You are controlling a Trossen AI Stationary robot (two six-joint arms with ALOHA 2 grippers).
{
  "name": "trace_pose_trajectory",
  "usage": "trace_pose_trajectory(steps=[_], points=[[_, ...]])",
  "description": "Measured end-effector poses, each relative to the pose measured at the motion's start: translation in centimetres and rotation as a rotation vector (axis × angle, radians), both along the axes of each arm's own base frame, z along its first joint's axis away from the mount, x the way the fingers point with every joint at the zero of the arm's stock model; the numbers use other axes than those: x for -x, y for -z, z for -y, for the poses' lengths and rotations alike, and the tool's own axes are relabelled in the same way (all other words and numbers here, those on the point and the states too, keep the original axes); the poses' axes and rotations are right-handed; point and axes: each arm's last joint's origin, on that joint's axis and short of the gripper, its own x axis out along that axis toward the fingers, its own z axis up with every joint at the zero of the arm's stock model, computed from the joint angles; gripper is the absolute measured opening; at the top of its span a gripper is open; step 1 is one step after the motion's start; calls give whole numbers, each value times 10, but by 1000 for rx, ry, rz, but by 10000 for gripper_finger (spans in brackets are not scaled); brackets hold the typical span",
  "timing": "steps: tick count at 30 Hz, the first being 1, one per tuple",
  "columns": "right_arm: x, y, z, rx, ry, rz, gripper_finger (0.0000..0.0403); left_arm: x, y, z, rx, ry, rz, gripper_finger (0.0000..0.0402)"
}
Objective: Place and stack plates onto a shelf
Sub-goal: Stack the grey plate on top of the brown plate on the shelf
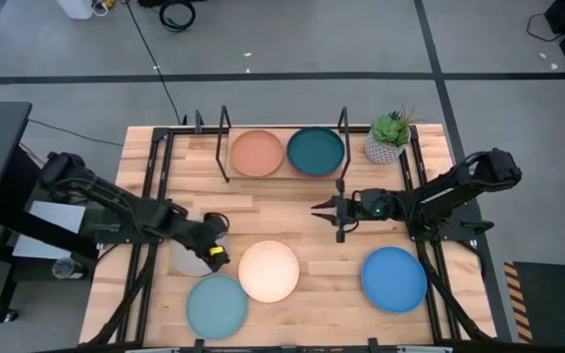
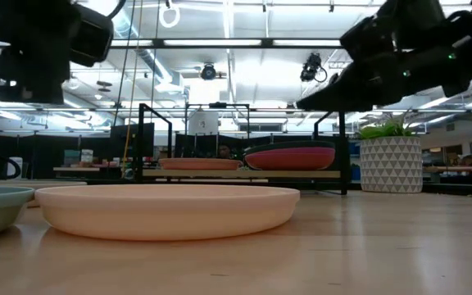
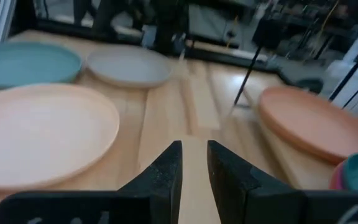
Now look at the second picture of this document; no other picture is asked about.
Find white hanging ring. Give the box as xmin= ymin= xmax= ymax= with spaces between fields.
xmin=158 ymin=2 xmax=181 ymax=30

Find black dish rack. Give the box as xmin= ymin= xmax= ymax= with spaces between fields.
xmin=134 ymin=102 xmax=350 ymax=196

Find round black ceiling fixture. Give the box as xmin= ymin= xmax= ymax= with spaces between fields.
xmin=200 ymin=62 xmax=218 ymax=81

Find white triangle pattern plant pot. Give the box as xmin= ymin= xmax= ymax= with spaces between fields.
xmin=359 ymin=136 xmax=424 ymax=194

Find orange plate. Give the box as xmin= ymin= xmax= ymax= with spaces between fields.
xmin=158 ymin=157 xmax=244 ymax=171

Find red plate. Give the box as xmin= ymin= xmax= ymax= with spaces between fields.
xmin=244 ymin=147 xmax=337 ymax=171

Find black overhead camera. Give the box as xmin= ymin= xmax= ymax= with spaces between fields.
xmin=299 ymin=52 xmax=329 ymax=84

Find cream plate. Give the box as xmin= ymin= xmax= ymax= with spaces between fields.
xmin=34 ymin=183 xmax=302 ymax=242

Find black light bar frame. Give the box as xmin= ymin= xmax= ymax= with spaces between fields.
xmin=0 ymin=38 xmax=343 ymax=50

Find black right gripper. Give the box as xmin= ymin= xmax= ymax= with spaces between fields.
xmin=296 ymin=0 xmax=472 ymax=113

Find yellow hanging rope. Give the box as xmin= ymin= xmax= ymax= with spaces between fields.
xmin=120 ymin=0 xmax=144 ymax=175

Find black monitor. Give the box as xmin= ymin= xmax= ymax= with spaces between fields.
xmin=110 ymin=122 xmax=155 ymax=160

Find background wooden table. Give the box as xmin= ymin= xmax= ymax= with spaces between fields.
xmin=52 ymin=165 xmax=123 ymax=174

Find green plant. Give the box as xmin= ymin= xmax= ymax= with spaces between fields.
xmin=356 ymin=112 xmax=420 ymax=141

